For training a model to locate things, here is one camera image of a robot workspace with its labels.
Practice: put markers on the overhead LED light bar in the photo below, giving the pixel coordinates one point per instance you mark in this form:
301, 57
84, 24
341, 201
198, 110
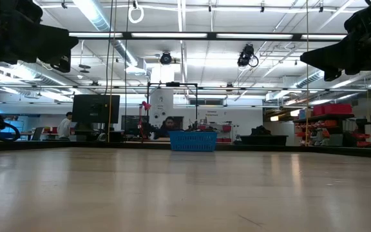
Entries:
211, 35

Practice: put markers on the black aluminium table frame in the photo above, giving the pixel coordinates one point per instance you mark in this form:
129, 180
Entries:
269, 148

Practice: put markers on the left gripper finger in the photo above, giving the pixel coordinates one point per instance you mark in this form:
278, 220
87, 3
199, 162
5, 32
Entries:
63, 64
56, 43

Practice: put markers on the black bag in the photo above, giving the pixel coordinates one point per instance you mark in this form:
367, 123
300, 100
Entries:
260, 129

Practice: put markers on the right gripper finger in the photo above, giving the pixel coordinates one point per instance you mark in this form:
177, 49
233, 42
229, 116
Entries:
332, 75
330, 54

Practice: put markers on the blue plastic basket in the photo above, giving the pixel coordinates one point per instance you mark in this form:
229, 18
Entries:
193, 141

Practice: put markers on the black ceiling camera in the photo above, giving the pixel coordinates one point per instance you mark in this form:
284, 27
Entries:
246, 55
166, 58

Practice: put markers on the black monitor screen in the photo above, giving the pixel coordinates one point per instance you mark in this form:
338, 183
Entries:
95, 108

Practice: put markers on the red storage bins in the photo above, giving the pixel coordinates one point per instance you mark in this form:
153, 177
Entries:
332, 109

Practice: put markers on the small red bin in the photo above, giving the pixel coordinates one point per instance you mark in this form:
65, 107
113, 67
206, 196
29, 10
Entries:
226, 128

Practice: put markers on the black metal stand frame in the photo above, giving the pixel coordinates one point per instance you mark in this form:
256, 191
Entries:
172, 84

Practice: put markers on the storage shelf unit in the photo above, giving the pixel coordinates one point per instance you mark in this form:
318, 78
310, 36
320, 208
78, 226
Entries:
324, 129

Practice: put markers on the black storage bin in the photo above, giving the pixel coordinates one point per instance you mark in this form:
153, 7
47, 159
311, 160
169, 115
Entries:
262, 139

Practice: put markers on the red articulated lamp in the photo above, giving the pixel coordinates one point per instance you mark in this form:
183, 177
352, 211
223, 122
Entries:
145, 108

